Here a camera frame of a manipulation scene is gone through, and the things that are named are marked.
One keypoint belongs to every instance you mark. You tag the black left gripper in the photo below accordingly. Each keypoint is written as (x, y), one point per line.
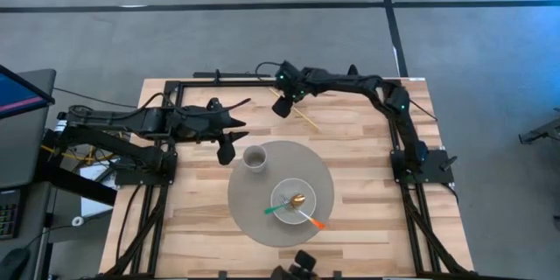
(201, 124)

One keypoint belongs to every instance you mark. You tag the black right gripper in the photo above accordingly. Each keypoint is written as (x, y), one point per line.
(291, 79)

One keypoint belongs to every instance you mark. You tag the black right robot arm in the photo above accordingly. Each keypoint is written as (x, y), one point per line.
(350, 82)

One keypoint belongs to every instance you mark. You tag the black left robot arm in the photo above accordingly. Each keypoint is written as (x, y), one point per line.
(109, 118)

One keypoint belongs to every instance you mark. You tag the white paper cup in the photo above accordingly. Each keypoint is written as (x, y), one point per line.
(255, 167)

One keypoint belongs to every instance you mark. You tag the thin yellow stick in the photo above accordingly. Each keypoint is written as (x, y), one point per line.
(308, 121)

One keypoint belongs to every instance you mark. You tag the white ceramic bowl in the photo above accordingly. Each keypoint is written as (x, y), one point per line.
(302, 187)

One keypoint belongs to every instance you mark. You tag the round grey woven placemat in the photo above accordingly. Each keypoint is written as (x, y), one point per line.
(249, 227)

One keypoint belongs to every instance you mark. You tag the white tape roll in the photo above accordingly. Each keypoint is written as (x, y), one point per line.
(78, 221)

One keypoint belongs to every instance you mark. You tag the computer monitor blue screen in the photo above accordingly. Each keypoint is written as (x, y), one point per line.
(17, 94)

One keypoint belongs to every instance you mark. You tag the backlit keyboard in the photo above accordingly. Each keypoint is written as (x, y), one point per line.
(9, 214)

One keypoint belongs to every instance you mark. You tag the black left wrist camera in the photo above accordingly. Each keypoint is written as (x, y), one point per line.
(226, 153)

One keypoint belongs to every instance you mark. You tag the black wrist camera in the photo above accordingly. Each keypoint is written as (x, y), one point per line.
(226, 153)
(282, 107)

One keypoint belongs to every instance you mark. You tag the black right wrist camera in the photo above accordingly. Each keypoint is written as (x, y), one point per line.
(282, 107)

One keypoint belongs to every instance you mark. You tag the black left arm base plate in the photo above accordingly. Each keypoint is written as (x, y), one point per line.
(144, 177)

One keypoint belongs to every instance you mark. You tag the black table-level camera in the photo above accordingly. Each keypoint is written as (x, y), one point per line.
(297, 267)

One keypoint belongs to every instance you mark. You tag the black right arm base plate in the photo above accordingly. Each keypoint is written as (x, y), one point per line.
(437, 170)

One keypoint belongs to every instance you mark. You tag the black aluminium table frame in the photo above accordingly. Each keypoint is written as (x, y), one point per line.
(415, 227)

